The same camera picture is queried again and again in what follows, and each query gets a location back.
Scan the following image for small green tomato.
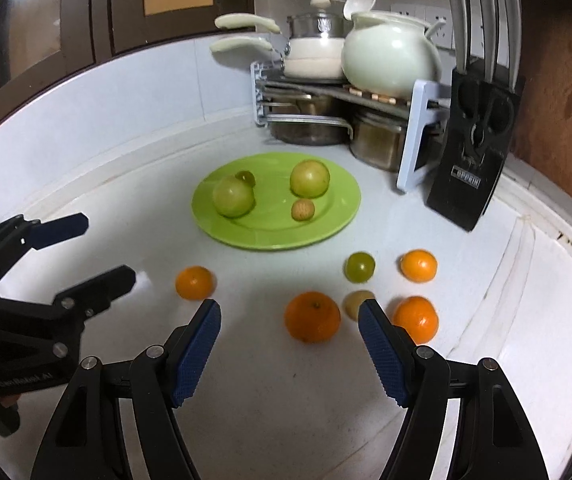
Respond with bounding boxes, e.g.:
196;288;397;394
344;252;376;283

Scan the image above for person's left hand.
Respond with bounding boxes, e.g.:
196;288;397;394
0;394;20;408

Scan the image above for white wall power sockets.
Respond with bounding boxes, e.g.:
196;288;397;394
390;1;454;50

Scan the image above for small brown fruit front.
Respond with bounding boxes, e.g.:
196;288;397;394
290;198;315;222

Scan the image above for grey pot rack shelf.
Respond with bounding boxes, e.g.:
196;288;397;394
250;62;450;192

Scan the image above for green plate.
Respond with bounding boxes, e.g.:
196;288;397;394
192;152;361;252

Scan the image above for steel pan under rack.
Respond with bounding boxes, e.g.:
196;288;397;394
261;93;353;146

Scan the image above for brown wooden cutting board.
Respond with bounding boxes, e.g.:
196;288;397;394
512;0;572;198

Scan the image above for steel knife handle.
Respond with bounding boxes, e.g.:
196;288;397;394
449;0;472;75
479;0;500;84
504;0;522;93

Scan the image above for black knife block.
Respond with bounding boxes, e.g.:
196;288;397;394
427;58;524;232

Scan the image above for small orange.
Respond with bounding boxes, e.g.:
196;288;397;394
174;266;216;301
399;249;438;283

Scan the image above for small brown fruit back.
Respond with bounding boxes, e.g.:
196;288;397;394
342;289;375;322

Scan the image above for cream saucepan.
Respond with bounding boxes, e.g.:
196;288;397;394
213;12;347;66
210;36;344;81

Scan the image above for upper cream saucepan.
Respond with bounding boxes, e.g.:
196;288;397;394
213;12;347;66

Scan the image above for large yellow-green apple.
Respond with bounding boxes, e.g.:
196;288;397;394
289;159;330;198

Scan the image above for steel knife handle left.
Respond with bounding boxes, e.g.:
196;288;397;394
449;0;472;75

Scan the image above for steel knife handle right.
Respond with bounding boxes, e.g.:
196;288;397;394
504;0;522;93

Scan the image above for steel pot with lid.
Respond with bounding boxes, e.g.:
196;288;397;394
287;0;347;39

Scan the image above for small brown fruit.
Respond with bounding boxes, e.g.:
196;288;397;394
290;198;315;222
342;289;375;322

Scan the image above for large green apple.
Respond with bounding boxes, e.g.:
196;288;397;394
212;176;254;218

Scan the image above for white ceramic pot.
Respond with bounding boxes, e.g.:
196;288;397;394
341;11;446;100

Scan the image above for steel pot under rack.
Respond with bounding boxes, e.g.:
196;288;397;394
349;112;408;172

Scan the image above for large orange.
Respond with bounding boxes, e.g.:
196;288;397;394
284;292;341;344

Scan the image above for lower cream saucepan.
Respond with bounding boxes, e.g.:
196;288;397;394
210;36;344;81

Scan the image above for steel knife handle middle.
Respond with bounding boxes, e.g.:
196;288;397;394
479;0;500;84

